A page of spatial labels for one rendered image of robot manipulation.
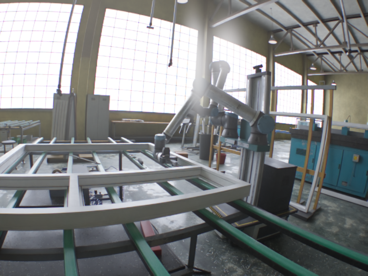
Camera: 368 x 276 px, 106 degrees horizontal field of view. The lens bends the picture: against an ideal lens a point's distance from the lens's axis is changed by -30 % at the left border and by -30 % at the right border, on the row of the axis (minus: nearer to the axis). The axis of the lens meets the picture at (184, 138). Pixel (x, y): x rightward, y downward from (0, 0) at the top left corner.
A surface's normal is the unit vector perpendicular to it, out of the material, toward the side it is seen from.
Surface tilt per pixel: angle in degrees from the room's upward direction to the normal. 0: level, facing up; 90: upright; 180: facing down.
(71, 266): 0
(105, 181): 90
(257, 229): 90
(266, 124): 92
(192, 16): 90
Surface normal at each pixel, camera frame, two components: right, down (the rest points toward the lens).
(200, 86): -0.26, 0.04
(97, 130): 0.51, 0.13
